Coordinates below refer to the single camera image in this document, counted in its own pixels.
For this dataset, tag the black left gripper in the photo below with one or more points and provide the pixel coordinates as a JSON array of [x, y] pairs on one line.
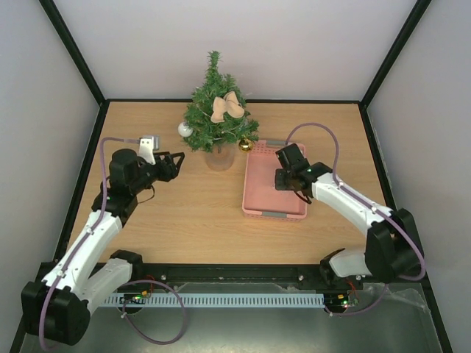
[[172, 171]]

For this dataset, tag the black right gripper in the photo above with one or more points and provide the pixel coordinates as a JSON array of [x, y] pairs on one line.
[[285, 179]]

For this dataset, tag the white ball ornament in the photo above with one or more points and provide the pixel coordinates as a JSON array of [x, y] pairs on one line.
[[184, 130]]

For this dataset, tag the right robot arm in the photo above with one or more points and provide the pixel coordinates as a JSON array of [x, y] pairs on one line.
[[392, 247]]

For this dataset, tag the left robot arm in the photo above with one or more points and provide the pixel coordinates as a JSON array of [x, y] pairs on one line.
[[59, 307]]

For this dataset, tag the small green christmas tree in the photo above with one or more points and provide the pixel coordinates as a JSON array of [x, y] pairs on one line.
[[217, 110]]

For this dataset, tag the round wooden tree base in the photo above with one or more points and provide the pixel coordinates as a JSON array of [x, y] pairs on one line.
[[221, 158]]

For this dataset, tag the pink perforated plastic basket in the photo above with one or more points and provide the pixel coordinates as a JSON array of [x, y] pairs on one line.
[[260, 197]]

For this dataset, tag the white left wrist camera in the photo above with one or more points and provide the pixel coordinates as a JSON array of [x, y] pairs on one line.
[[148, 144]]

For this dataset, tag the black aluminium mounting rail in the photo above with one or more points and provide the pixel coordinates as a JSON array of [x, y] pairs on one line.
[[304, 277]]

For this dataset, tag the black enclosure frame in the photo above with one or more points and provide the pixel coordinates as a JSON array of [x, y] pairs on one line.
[[198, 115]]

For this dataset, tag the light blue cable duct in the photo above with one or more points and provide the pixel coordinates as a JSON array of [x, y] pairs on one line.
[[220, 300]]

